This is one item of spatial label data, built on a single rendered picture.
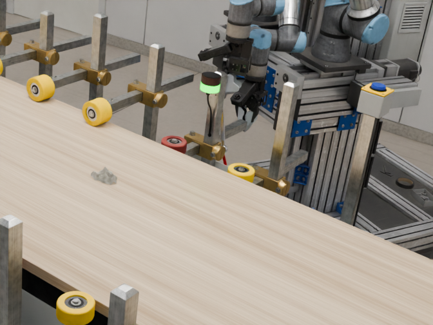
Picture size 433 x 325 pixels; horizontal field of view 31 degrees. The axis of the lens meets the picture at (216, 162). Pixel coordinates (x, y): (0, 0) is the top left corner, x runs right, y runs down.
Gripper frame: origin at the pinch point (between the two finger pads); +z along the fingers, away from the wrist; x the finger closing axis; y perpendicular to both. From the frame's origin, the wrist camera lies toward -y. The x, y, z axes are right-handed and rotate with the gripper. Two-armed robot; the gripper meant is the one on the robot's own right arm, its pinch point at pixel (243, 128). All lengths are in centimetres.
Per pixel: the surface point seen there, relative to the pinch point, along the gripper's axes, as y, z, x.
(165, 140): -43.8, -8.3, 1.8
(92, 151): -65, -8, 12
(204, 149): -29.4, -2.5, -3.5
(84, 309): -122, -9, -38
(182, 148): -42.6, -7.3, -3.7
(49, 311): -116, 4, -22
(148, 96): -29.3, -13.0, 21.0
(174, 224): -80, -8, -30
